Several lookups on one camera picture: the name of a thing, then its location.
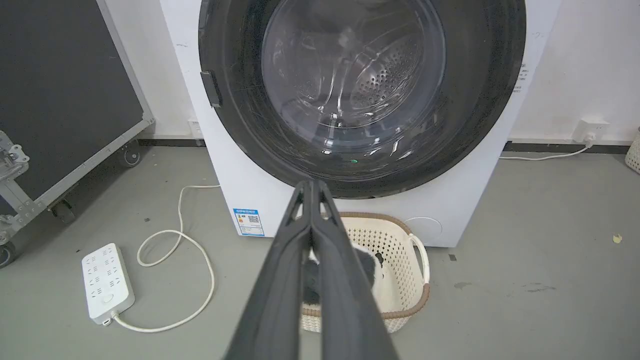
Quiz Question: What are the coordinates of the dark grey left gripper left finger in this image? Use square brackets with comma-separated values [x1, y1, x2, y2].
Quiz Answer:
[223, 180, 314, 360]

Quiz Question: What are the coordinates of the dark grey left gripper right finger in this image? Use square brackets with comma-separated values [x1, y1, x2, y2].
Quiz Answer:
[311, 179, 399, 360]

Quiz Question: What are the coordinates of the white front-load washing machine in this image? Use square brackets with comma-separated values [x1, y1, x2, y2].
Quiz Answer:
[159, 0, 562, 249]

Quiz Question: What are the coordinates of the round black washing machine door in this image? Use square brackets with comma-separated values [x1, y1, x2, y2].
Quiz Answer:
[198, 0, 527, 200]

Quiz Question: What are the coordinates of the dark fluffy garment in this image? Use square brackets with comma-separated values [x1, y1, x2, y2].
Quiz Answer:
[301, 246, 385, 306]

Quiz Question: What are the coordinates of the cream plastic laundry basket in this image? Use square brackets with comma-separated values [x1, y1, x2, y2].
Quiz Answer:
[300, 212, 431, 334]

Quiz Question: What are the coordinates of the blue energy label sticker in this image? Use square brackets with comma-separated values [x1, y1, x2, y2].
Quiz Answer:
[233, 208, 265, 237]

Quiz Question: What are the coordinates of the white power strip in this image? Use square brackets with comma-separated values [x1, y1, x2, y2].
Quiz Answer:
[81, 243, 136, 326]

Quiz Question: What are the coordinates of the black flight case on wheels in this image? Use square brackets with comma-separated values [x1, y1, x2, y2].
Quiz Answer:
[0, 0, 155, 268]

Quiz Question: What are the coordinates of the white perforated basket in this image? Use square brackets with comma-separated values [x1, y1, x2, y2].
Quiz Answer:
[624, 126, 640, 175]

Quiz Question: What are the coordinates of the white power strip cable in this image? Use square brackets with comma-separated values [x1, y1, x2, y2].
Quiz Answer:
[112, 184, 221, 334]

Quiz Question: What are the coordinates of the white wall plug cable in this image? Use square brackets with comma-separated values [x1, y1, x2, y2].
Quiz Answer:
[499, 144, 591, 162]

